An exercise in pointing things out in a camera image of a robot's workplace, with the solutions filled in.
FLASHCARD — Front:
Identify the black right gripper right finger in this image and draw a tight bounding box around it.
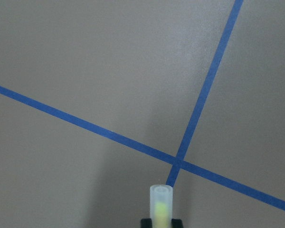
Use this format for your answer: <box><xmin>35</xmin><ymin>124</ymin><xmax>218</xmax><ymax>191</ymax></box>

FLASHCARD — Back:
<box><xmin>171</xmin><ymin>218</ymin><xmax>183</xmax><ymax>228</ymax></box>

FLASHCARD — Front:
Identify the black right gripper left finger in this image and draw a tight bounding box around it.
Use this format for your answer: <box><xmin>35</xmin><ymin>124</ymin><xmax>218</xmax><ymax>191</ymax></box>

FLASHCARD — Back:
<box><xmin>140</xmin><ymin>218</ymin><xmax>152</xmax><ymax>228</ymax></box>

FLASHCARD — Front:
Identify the yellow highlighter pen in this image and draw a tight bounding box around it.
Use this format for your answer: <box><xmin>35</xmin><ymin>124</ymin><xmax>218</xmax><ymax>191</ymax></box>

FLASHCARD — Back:
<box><xmin>150</xmin><ymin>185</ymin><xmax>173</xmax><ymax>228</ymax></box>

